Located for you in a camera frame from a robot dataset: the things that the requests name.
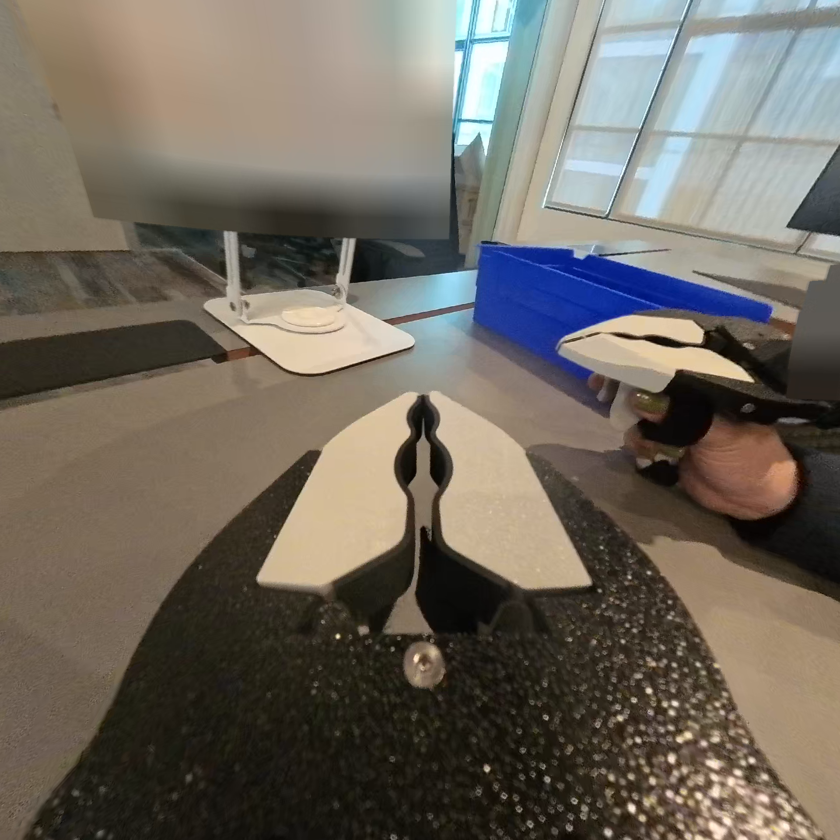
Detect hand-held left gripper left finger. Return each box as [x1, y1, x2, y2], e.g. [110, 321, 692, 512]
[256, 392, 425, 632]

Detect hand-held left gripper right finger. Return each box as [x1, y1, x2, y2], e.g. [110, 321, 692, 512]
[415, 392, 596, 635]

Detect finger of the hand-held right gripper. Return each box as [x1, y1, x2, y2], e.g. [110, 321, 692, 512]
[558, 339, 756, 391]
[556, 314, 707, 347]

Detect blue plastic bin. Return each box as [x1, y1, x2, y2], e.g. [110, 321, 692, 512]
[474, 241, 775, 383]

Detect person's right hand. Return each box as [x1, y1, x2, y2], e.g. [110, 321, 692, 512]
[586, 371, 802, 524]

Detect brown edged grey table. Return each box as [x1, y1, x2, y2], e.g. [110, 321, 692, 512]
[567, 240, 673, 259]

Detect thin black mat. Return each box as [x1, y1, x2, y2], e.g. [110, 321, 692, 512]
[692, 268, 809, 311]

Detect white document stand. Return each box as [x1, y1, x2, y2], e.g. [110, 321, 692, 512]
[202, 230, 417, 378]

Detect black monitor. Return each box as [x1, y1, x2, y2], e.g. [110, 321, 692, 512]
[785, 146, 840, 236]

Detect cardboard box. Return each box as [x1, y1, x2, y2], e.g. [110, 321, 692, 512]
[455, 133, 488, 249]

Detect black office chair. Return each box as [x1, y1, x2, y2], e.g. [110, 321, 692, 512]
[354, 238, 429, 265]

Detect black desk mat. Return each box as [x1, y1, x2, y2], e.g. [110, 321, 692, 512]
[0, 319, 228, 403]

